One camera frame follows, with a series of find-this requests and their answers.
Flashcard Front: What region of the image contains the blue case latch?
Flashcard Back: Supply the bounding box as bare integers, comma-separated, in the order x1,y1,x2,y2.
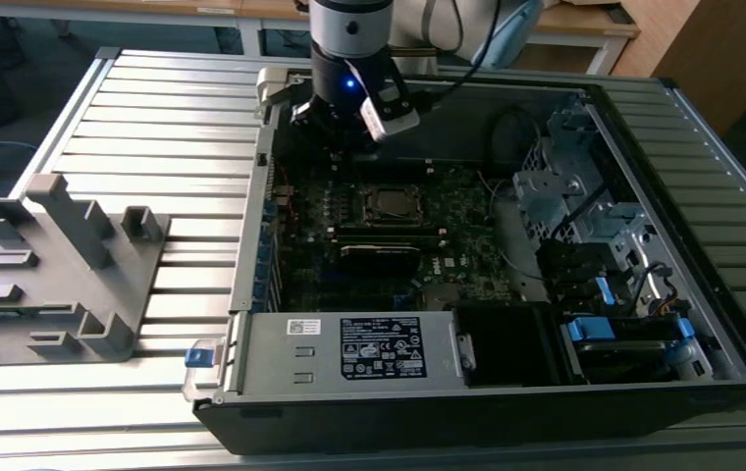
184,344,216,369

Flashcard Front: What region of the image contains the black hard disk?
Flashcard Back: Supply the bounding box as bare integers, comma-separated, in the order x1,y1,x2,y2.
568,340,670,385

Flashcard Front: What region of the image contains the green motherboard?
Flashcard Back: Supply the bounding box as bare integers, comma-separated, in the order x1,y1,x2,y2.
265,155,552,314

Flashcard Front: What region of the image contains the black drive cable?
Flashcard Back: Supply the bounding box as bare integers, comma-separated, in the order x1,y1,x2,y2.
550,183,613,246

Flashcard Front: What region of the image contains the metal drive cage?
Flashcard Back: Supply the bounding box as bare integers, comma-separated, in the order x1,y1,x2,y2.
508,105,659,259

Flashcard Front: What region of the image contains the black plastic fan shroud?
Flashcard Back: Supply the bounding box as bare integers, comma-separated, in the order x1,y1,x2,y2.
442,301,571,390

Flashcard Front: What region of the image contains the black cable loop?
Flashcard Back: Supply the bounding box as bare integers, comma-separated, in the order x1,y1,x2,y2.
488,104,540,172

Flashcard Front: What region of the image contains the black PC case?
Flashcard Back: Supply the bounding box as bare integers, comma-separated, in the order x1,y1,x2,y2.
178,66,746,457

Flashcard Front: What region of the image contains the metal socket cover frame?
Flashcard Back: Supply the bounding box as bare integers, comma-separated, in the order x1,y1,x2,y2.
363,183,431,228

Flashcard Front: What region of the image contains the black graphics card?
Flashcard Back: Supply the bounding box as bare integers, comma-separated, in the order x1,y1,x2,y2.
336,242,424,277

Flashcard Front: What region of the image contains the CPU with silver top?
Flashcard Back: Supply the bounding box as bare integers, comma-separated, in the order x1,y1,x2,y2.
372,188,418,215

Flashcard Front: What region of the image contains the wooden desk white frame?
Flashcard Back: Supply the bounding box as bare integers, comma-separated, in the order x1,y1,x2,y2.
0,0,263,58
240,0,642,76

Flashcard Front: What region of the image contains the grey plastic parts rack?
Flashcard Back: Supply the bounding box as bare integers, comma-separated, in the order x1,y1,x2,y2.
0,172,172,367

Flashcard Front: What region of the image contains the silver power supply unit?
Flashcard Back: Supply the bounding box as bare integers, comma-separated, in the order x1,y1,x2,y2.
215,311,472,397

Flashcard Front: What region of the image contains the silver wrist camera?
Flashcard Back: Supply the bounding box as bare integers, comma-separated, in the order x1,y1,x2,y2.
357,83,423,144

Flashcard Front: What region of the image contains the grey case release handle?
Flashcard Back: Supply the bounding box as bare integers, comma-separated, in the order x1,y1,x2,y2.
252,67,291,123

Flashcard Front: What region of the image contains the silver chipset heatsink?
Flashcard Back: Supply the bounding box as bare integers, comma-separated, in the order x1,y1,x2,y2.
423,283,466,305

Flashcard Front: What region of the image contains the blue drive carrier latch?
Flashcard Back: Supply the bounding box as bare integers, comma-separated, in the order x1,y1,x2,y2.
559,316,618,343
671,313,697,344
590,276,614,306

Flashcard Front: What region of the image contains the grey metal support bracket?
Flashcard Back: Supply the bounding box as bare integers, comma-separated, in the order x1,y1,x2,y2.
491,198,548,301

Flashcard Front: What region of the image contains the wooden cabinet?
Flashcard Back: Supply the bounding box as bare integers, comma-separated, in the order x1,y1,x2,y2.
611,0,746,136

